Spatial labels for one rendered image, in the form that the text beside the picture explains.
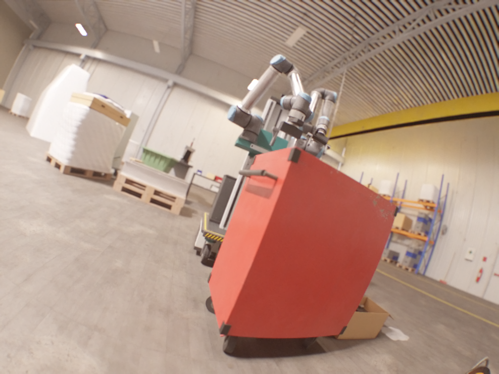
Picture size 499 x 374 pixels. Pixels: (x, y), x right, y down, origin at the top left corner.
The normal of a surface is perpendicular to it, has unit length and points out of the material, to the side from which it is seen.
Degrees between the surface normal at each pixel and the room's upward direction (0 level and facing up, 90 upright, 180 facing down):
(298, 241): 90
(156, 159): 106
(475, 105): 90
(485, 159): 90
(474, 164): 90
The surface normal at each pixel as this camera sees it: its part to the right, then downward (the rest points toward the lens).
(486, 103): -0.89, -0.35
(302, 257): 0.29, 0.07
